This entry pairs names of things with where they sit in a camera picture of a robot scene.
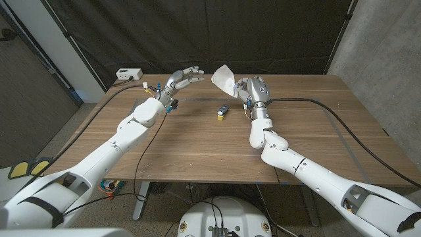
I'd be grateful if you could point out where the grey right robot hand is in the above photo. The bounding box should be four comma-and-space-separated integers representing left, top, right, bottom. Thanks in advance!
235, 76, 271, 112

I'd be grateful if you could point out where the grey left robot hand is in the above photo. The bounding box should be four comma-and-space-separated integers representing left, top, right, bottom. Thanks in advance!
159, 66, 205, 105

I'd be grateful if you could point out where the white plastic bag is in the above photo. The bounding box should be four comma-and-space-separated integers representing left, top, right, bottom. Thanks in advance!
210, 64, 238, 99

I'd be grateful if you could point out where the white power strip box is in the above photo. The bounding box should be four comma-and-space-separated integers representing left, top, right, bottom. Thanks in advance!
115, 68, 143, 81

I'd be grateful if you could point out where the black backdrop curtain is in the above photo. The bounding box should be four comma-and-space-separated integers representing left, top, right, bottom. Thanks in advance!
45, 0, 358, 90

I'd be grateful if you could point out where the backdrop stand pole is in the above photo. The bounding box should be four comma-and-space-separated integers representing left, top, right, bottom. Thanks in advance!
324, 0, 358, 76
41, 0, 108, 93

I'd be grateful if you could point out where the grey table leg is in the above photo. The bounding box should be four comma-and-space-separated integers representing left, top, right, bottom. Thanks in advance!
298, 184, 322, 228
132, 181, 151, 221

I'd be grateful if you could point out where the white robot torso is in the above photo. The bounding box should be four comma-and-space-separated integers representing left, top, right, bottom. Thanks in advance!
177, 196, 273, 237

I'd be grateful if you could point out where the black power strip cable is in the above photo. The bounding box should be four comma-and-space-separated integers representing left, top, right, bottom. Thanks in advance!
111, 77, 134, 88

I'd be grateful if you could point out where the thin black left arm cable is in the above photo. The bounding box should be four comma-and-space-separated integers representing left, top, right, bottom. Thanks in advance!
62, 111, 168, 217

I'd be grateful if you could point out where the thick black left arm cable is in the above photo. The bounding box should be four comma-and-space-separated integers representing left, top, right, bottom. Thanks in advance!
19, 84, 159, 195

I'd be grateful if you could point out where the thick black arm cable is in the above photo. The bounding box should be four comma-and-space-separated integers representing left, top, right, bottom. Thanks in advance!
268, 97, 421, 189
19, 84, 159, 195

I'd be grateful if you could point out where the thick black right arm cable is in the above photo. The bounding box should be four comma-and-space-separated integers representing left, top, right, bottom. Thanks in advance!
268, 97, 421, 189

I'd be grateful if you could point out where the black torso cable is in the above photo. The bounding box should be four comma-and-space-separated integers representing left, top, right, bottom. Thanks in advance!
202, 196, 225, 228

